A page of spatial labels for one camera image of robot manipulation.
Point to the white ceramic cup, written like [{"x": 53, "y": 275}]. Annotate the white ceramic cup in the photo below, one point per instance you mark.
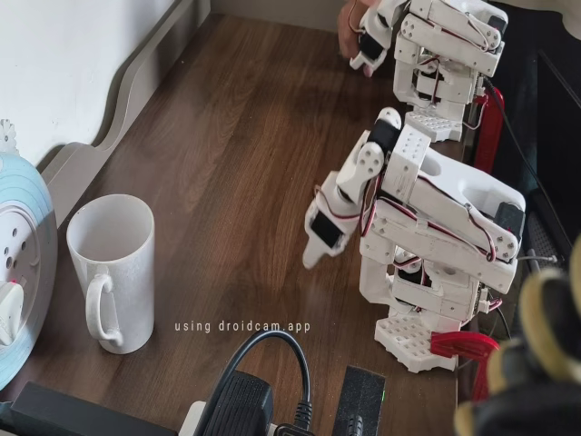
[{"x": 113, "y": 272}]

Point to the person's hand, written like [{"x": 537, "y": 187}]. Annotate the person's hand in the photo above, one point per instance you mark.
[{"x": 347, "y": 32}]

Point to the black flat power adapter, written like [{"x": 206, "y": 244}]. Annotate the black flat power adapter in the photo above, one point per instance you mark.
[{"x": 361, "y": 399}]

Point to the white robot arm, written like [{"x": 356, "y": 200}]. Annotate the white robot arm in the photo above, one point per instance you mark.
[{"x": 454, "y": 213}]

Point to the red table clamp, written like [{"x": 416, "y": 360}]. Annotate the red table clamp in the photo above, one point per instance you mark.
[{"x": 490, "y": 127}]

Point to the black ribbed power adapter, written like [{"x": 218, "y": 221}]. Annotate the black ribbed power adapter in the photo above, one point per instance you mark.
[{"x": 240, "y": 399}]

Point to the black rectangular box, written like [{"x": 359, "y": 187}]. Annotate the black rectangular box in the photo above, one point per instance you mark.
[{"x": 81, "y": 413}]

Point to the white power strip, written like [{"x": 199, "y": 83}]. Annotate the white power strip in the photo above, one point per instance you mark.
[{"x": 193, "y": 418}]

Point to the black yellow glove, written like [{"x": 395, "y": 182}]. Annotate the black yellow glove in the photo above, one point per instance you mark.
[{"x": 535, "y": 354}]

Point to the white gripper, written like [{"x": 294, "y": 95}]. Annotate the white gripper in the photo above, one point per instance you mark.
[{"x": 320, "y": 230}]

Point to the black furniture frame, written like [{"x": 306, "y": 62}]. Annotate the black furniture frame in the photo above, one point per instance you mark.
[{"x": 560, "y": 136}]

